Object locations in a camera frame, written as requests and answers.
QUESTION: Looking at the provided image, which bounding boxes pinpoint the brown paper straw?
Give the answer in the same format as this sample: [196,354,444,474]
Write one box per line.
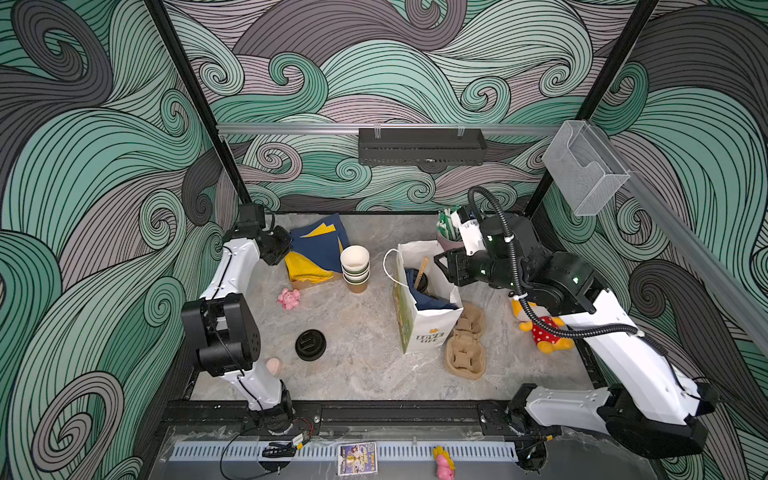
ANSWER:
[414,256,429,291]

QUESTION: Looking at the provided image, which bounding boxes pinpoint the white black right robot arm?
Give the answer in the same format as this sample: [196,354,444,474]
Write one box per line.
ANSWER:
[434,207,718,459]

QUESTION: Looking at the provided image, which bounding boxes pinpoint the pink metal straw bucket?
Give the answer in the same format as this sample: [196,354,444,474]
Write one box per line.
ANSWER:
[437,232,464,251]

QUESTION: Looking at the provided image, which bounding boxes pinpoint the pink yellow small toy figure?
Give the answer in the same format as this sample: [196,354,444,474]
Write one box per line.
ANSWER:
[432,446,455,480]

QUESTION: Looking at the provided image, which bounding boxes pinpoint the brown cardboard napkin box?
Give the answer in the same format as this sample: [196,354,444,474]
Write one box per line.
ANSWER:
[290,272,343,290]

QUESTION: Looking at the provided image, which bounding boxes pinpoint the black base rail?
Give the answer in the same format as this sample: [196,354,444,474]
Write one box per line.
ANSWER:
[161,400,563,439]

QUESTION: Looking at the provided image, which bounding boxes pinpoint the yellow plush doll red dress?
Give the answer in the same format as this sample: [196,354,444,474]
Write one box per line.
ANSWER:
[512,300,575,354]

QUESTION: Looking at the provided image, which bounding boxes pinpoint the white slotted cable duct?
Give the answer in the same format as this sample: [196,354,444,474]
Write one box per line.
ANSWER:
[169,440,518,464]

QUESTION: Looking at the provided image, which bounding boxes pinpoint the aluminium wall rail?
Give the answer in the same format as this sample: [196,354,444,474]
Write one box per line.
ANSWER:
[216,122,560,136]

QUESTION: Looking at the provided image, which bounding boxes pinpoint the brown pulp cup carrier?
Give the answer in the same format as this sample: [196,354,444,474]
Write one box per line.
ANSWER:
[445,302,487,381]

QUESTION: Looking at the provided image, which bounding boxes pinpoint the stack of paper cups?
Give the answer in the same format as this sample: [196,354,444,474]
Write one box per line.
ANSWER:
[340,245,370,294]

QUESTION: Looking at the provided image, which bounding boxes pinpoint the colourful picture card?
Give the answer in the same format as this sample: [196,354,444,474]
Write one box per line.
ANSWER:
[337,442,378,477]

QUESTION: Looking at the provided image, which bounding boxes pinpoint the single navy blue napkin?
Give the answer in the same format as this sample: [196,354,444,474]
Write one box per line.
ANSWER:
[405,268,458,311]

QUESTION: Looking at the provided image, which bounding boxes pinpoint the navy blue napkin stack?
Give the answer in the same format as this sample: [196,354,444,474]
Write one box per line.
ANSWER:
[290,213,350,273]

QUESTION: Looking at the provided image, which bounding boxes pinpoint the black wall shelf tray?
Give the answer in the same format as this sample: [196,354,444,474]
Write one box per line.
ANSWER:
[358,129,488,169]

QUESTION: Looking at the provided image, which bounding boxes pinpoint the yellow napkin stack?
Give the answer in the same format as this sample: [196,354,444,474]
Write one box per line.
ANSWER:
[285,243,333,281]

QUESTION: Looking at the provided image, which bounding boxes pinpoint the green white wrapped straws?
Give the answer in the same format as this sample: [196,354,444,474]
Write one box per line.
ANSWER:
[437,208,460,242]

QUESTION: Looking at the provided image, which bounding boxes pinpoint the pink plush toy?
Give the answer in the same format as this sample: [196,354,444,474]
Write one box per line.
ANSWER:
[278,288,301,310]

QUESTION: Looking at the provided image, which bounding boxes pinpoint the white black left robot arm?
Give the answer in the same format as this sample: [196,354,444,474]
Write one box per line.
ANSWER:
[181,203,293,429]

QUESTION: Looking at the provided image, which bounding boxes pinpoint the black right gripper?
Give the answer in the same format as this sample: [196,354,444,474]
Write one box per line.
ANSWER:
[436,241,535,295]

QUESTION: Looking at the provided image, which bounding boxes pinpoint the clear acrylic wall holder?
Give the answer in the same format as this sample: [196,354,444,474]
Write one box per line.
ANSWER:
[542,120,630,217]

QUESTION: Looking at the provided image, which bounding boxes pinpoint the pink oval soap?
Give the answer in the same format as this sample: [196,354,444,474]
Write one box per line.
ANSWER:
[266,357,283,376]

